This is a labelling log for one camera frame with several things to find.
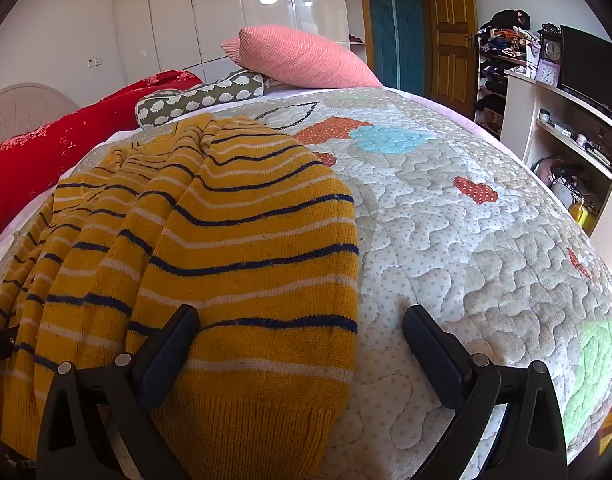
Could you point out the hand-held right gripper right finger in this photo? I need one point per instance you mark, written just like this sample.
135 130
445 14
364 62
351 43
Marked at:
435 360

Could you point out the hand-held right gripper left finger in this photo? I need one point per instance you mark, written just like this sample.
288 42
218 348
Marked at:
163 360

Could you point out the yellow striped knit sweater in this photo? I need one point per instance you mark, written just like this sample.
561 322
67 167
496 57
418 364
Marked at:
246 260

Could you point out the quilted heart patchwork blanket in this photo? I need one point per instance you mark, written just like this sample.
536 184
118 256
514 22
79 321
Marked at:
460 260

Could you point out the red patterned blanket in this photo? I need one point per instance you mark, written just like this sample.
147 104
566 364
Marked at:
36 160

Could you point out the yellow bottle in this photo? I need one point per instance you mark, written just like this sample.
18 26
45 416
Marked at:
581 212

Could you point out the pale pink headboard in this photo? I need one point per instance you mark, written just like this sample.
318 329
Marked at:
21 107

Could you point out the green hedgehog print pillow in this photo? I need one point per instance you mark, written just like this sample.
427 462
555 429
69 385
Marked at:
196 97

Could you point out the purple alarm clock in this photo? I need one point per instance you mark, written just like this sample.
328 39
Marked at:
548 72

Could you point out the wooden door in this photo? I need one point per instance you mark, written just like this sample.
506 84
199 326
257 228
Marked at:
450 35

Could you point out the black television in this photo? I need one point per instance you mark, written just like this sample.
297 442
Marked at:
585 65

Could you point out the dark round mantel clock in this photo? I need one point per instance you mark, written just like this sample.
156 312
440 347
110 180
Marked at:
552 50

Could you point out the pink pillow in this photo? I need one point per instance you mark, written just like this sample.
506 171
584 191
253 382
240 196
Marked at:
301 57

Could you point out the teal door curtain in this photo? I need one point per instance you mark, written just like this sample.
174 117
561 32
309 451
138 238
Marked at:
393 25

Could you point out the glossy white wardrobe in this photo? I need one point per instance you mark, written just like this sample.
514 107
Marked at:
186 10

